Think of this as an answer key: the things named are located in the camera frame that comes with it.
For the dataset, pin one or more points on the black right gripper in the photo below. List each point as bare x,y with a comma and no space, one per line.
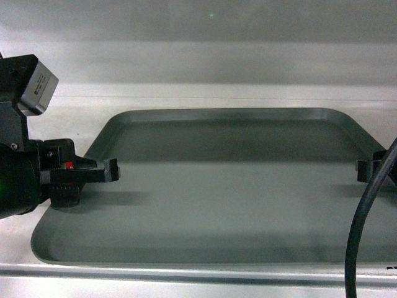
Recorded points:
366,168

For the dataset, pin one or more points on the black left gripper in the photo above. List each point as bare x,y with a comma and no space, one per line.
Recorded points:
65,174

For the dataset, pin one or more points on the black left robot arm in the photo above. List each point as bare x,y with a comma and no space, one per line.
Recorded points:
35,171

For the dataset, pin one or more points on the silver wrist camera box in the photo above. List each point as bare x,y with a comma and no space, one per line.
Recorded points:
39,91

